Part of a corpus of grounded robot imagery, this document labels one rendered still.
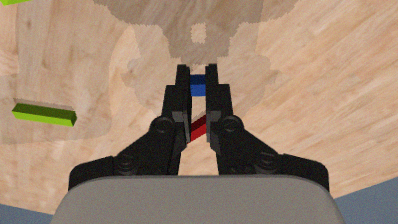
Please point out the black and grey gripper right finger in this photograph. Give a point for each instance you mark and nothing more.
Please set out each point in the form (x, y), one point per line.
(238, 152)

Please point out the small blue block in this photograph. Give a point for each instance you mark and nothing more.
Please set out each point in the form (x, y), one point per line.
(197, 85)

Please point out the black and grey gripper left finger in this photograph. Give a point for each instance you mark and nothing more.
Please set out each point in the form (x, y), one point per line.
(158, 152)

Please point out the red rod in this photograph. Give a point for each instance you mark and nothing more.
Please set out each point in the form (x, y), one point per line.
(198, 128)

